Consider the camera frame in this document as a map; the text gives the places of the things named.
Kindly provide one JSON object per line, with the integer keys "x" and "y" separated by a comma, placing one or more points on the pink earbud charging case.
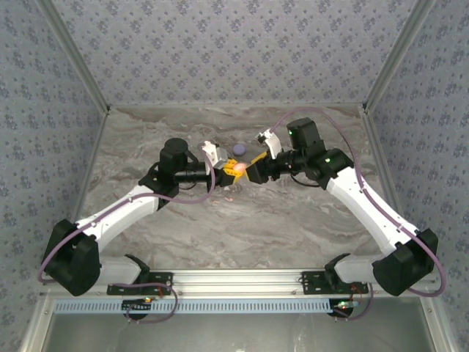
{"x": 240, "y": 167}

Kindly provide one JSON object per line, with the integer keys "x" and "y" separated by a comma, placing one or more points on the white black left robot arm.
{"x": 121, "y": 212}

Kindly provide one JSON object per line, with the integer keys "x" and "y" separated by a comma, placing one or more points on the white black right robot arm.
{"x": 366, "y": 209}

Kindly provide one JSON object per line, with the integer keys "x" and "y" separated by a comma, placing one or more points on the small circuit board with LED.
{"x": 344, "y": 306}
{"x": 137, "y": 304}

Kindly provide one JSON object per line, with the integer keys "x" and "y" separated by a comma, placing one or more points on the aluminium table edge rail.
{"x": 89, "y": 165}
{"x": 384, "y": 176}

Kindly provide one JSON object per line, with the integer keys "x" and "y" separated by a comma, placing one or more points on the wide aluminium base rail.
{"x": 238, "y": 280}

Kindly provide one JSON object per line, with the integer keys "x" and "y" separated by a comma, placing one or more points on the aluminium frame post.
{"x": 73, "y": 55}
{"x": 399, "y": 55}

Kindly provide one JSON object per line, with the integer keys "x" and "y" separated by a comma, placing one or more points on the aluminium frame leg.
{"x": 34, "y": 326}
{"x": 438, "y": 326}

